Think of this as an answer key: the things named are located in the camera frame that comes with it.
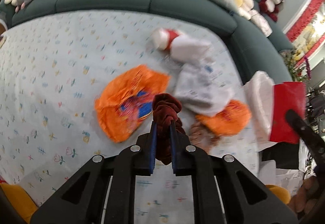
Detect dark red velvet scrunchie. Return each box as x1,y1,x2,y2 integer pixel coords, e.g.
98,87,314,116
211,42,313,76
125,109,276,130
152,93,186,165

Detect potted orchid plants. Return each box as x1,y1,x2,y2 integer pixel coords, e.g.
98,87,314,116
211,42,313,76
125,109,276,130
281,50,311,83

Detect person right hand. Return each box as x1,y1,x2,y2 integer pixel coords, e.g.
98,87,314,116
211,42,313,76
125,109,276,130
288,176,319,214

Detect white paper towel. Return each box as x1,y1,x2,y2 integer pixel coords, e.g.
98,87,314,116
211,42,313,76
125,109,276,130
244,70,275,145

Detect yellow stool cushion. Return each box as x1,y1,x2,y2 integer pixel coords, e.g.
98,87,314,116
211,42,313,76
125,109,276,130
1,183,38,223

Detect teal sectional sofa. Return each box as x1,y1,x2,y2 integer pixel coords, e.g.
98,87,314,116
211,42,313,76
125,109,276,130
1,0,293,84

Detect grey white cloth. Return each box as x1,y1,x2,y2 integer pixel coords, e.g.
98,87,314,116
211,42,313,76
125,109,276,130
173,63,235,117

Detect orange plastic bag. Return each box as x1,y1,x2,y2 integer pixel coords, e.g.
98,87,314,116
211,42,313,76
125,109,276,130
94,65,170,143
196,100,252,136

